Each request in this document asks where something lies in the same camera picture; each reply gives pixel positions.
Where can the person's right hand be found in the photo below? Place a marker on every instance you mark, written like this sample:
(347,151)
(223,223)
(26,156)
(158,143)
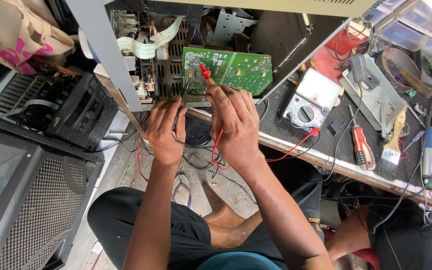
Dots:
(236,131)

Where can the person's left hand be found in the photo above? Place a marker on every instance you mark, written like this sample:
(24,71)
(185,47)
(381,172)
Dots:
(165,131)

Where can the black multimeter test lead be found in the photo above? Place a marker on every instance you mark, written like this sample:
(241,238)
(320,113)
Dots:
(178,108)

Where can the red multimeter test lead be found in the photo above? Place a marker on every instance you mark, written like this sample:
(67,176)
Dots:
(204,71)

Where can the grey sandal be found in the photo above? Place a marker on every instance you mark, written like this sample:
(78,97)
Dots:
(181,189)

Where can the white analog multimeter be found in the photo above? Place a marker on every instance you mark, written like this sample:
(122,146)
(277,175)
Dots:
(311,101)

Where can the black stereo deck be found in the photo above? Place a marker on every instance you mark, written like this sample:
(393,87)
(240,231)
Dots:
(77,112)

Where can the person's leg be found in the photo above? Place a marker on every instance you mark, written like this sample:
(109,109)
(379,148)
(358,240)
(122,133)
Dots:
(223,225)

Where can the small black cube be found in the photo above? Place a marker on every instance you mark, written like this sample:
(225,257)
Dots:
(335,127)

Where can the person's black shorts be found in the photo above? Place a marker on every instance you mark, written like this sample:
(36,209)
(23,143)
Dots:
(126,225)

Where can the grey open device chassis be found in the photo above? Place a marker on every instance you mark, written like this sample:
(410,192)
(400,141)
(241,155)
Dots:
(103,48)

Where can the person's teal shirt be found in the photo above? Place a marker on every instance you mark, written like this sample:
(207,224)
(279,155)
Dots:
(238,262)

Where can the black power adapter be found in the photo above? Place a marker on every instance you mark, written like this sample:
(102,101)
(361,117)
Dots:
(359,69)

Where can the red box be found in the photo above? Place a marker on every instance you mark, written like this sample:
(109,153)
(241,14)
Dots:
(345,41)

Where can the white metal tray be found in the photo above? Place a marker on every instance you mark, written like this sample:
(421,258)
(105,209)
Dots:
(379,101)

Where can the wooden paint brush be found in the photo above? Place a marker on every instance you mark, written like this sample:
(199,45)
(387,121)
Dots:
(392,150)

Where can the black speaker with grille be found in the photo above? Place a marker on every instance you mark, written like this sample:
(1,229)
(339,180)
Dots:
(24,202)

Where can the round metal bowl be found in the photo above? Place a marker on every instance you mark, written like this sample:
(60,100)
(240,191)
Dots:
(392,63)

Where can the beige tote bag pink print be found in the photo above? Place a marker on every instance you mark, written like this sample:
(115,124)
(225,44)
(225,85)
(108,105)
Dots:
(13,33)

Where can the blue soldering iron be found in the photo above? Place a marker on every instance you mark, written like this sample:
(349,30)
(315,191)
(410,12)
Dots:
(428,153)

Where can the clear plastic drawer cabinet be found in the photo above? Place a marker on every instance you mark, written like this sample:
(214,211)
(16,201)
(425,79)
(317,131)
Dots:
(418,26)

